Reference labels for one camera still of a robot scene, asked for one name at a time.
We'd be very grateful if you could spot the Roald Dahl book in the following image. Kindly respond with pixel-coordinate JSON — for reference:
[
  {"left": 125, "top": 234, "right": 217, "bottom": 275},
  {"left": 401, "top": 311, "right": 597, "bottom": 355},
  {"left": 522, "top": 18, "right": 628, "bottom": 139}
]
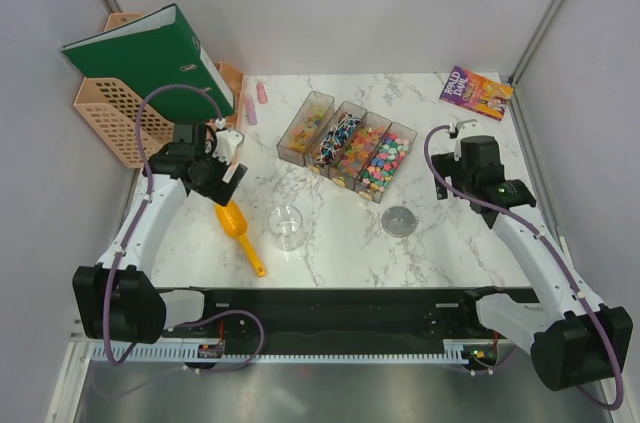
[{"left": 439, "top": 66, "right": 514, "bottom": 121}]

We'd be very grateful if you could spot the green ring binder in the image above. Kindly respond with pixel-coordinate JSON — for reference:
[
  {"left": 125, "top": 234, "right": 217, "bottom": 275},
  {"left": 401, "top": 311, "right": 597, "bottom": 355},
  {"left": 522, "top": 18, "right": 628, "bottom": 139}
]
[{"left": 62, "top": 3, "right": 235, "bottom": 123}]

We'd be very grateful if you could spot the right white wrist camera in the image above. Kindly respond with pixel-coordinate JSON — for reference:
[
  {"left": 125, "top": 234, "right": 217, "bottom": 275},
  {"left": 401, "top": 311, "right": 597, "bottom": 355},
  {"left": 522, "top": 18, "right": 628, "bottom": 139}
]
[{"left": 447, "top": 119, "right": 481, "bottom": 139}]

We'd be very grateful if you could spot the clear round lid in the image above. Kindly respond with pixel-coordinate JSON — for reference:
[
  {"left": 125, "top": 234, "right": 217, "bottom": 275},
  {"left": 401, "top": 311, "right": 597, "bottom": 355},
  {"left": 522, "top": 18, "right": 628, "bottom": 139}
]
[{"left": 381, "top": 206, "right": 417, "bottom": 238}]

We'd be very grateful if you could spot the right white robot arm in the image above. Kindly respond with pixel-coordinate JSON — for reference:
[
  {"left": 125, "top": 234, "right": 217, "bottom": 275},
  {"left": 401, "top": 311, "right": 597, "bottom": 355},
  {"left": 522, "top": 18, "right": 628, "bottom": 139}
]
[{"left": 425, "top": 125, "right": 633, "bottom": 395}]

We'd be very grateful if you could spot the white slotted cable duct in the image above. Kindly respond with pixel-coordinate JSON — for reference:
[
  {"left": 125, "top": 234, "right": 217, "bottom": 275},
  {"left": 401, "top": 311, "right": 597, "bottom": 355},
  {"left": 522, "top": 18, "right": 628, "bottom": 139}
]
[{"left": 92, "top": 340, "right": 474, "bottom": 363}]

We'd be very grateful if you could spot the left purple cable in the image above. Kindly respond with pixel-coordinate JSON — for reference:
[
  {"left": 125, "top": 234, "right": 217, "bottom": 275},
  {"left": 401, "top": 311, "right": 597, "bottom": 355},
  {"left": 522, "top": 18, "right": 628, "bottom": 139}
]
[{"left": 89, "top": 84, "right": 265, "bottom": 399}]

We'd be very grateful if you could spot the peach plastic file rack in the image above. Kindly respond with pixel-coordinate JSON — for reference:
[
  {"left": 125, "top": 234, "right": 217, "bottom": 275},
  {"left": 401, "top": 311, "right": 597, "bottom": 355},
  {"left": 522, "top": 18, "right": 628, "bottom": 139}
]
[{"left": 71, "top": 12, "right": 245, "bottom": 170}]

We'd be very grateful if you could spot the purple highlighter pen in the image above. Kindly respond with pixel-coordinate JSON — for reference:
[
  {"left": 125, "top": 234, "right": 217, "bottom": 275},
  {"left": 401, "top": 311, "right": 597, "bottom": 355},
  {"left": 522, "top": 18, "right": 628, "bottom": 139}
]
[{"left": 245, "top": 97, "right": 258, "bottom": 126}]

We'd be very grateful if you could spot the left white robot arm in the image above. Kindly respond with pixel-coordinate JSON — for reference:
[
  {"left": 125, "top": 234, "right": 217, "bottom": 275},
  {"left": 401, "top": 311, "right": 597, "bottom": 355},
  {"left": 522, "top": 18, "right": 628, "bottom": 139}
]
[{"left": 72, "top": 123, "right": 247, "bottom": 344}]

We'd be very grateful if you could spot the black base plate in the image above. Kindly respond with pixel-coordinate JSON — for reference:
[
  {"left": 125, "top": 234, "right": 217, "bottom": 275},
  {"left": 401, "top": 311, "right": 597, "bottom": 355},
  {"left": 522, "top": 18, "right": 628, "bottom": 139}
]
[{"left": 174, "top": 287, "right": 495, "bottom": 353}]

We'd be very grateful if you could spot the pink highlighter pen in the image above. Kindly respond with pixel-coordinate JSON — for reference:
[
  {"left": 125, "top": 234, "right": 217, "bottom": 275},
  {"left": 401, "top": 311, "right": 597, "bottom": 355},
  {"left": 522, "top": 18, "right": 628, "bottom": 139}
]
[{"left": 256, "top": 82, "right": 268, "bottom": 104}]

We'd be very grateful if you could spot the clear plastic cup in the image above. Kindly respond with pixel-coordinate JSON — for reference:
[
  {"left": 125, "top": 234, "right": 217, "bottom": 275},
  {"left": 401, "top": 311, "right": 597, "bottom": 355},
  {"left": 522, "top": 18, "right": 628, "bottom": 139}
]
[{"left": 268, "top": 205, "right": 306, "bottom": 251}]

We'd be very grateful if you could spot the yellow plastic scoop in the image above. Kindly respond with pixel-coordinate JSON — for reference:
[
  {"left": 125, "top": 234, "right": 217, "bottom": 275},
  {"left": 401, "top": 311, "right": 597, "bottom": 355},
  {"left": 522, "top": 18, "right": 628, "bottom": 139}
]
[{"left": 215, "top": 201, "right": 267, "bottom": 277}]

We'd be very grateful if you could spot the clear four-compartment candy box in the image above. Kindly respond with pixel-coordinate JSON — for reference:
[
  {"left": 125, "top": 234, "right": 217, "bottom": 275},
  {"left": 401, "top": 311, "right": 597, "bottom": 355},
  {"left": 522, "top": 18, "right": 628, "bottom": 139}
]
[{"left": 276, "top": 91, "right": 417, "bottom": 203}]

